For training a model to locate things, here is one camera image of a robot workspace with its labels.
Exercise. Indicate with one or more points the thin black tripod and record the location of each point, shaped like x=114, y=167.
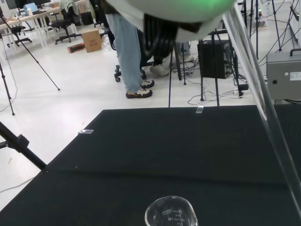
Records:
x=58, y=88

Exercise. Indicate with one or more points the white power strip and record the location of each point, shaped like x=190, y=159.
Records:
x=240, y=92

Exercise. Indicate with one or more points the brown cardboard box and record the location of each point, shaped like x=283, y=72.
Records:
x=91, y=41

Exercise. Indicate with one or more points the clear cloth clip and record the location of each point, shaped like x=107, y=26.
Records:
x=199, y=109
x=85, y=131

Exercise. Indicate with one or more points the black office chair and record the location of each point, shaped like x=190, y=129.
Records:
x=63, y=24
x=17, y=29

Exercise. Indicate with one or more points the black computer tower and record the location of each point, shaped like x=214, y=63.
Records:
x=211, y=58

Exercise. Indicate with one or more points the thick black tripod stand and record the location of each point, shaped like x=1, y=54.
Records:
x=21, y=142

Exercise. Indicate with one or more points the white desk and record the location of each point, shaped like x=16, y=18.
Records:
x=35, y=17

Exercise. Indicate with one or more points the black metal stand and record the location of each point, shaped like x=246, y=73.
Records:
x=201, y=89

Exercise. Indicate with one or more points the black bench cloth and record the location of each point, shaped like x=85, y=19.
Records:
x=141, y=153

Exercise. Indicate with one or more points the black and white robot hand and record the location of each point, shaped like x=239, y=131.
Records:
x=178, y=14

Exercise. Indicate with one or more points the black chair base with casters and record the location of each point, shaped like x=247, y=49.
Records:
x=116, y=75

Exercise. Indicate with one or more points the grey metal box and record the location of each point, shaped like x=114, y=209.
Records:
x=284, y=75

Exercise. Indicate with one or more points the black and red flat box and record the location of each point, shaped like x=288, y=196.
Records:
x=76, y=48

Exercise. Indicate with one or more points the clear glass beaker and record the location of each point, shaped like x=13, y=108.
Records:
x=165, y=212

